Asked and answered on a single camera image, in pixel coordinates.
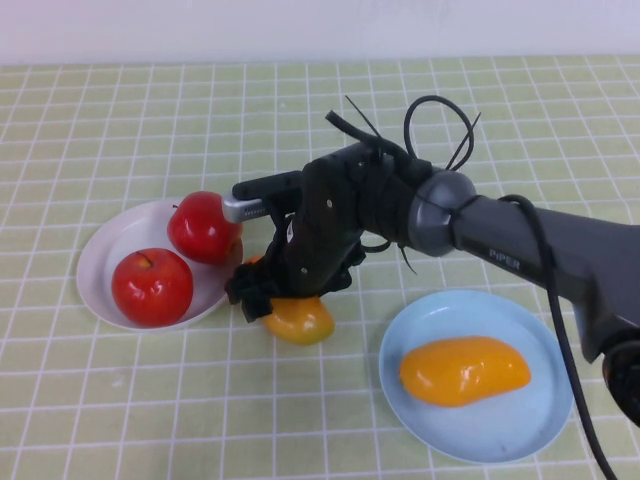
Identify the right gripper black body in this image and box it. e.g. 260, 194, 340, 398
263, 209, 365, 301

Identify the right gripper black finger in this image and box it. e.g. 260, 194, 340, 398
224, 261, 276, 323
319, 266, 354, 298

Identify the orange mango with green tinge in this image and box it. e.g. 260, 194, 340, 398
243, 254, 335, 348

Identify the red apple stem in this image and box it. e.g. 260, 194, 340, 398
110, 247, 195, 330
166, 191, 245, 266

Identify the yellow orange mango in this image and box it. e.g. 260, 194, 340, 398
398, 335, 532, 409

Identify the white round plate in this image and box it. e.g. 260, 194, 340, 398
75, 199, 245, 331

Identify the light blue round plate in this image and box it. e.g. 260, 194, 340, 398
378, 291, 575, 464

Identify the green checked tablecloth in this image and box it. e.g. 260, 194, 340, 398
0, 53, 640, 480

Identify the right wrist camera black silver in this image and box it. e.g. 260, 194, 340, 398
222, 169, 307, 225

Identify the right wrist looped black cable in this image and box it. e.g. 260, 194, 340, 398
324, 94, 484, 174

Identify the right camera black cable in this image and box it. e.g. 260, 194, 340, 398
497, 193, 621, 480

